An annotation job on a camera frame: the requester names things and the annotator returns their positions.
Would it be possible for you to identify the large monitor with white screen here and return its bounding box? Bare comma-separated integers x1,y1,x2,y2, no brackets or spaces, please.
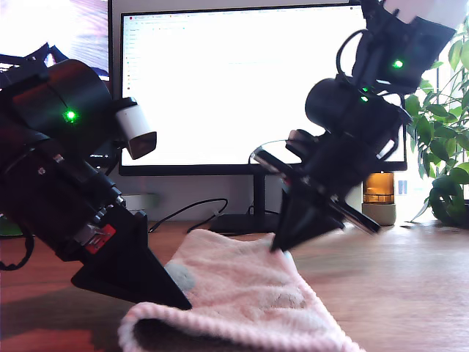
118,4,407,235

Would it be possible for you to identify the thin black camera cable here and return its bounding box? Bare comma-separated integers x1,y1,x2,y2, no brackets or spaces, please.
248,139,291,166

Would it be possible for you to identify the green packet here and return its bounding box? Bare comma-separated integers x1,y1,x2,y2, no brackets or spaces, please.
0,216,23,238

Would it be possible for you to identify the fluffy pink white tea towel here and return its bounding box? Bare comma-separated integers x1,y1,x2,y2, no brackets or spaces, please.
117,229,363,352

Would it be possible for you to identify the green leafy potted plant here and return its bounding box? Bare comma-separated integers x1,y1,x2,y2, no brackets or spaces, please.
402,14,469,228

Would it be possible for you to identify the black cable with plug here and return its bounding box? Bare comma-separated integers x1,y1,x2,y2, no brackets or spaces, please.
148,199,229,237

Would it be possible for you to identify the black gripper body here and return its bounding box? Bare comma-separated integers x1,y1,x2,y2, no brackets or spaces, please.
251,146,382,235
10,157,125,261

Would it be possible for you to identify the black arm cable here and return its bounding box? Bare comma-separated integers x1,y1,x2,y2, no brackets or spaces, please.
0,219,36,271
336,29,367,78

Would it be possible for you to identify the amber glass bottle grey base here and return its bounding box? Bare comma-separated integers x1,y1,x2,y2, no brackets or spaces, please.
361,172,397,227

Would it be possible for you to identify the monitor with dark screen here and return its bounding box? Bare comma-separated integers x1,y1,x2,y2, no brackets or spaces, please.
0,0,116,172

